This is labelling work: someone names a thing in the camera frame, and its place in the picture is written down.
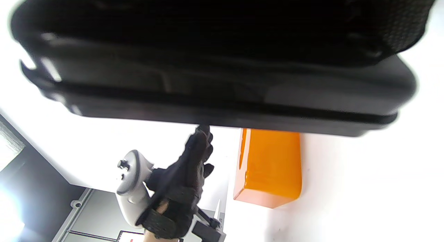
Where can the person's right hand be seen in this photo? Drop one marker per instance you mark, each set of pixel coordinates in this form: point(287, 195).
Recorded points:
point(392, 19)

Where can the person's left hand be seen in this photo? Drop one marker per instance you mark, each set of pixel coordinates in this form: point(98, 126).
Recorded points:
point(180, 186)

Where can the black tissue box base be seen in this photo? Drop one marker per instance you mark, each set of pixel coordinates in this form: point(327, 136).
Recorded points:
point(242, 119)

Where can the orange plastic bin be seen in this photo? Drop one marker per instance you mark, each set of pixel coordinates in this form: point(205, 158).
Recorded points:
point(270, 165)

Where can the person's left forearm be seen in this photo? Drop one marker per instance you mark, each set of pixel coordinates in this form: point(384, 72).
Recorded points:
point(152, 238)

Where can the white handheld controller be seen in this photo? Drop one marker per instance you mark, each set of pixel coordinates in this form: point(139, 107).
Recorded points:
point(133, 186)

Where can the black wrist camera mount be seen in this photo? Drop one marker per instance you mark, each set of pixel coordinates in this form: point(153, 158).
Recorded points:
point(208, 231)

